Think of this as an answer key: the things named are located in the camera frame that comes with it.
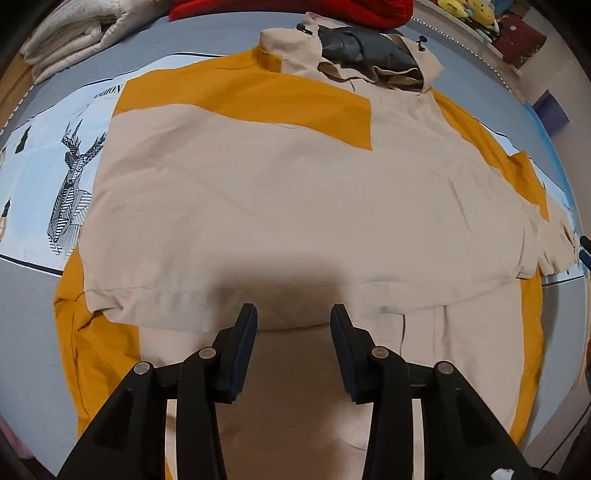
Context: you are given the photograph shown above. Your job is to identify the beige and orange jacket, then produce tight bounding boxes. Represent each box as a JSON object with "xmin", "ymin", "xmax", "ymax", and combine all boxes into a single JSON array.
[{"xmin": 54, "ymin": 14, "xmax": 576, "ymax": 479}]

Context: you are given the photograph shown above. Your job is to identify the grey bed sheet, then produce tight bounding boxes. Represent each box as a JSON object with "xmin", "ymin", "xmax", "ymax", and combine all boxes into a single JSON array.
[{"xmin": 1, "ymin": 13, "xmax": 589, "ymax": 471}]

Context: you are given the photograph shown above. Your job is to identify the wooden headboard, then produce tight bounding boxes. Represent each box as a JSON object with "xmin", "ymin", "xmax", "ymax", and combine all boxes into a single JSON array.
[{"xmin": 0, "ymin": 54, "xmax": 33, "ymax": 128}]

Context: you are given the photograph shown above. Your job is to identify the red folded blanket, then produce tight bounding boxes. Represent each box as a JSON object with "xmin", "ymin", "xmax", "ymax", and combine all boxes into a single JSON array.
[{"xmin": 168, "ymin": 0, "xmax": 414, "ymax": 32}]

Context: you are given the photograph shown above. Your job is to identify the cream folded blanket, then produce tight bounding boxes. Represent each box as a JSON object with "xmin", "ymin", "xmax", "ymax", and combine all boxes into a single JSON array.
[{"xmin": 19, "ymin": 0, "xmax": 169, "ymax": 84}]

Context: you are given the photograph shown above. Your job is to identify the yellow plush toys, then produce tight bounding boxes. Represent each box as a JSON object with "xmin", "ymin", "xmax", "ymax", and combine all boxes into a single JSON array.
[{"xmin": 436, "ymin": 0, "xmax": 497, "ymax": 29}]

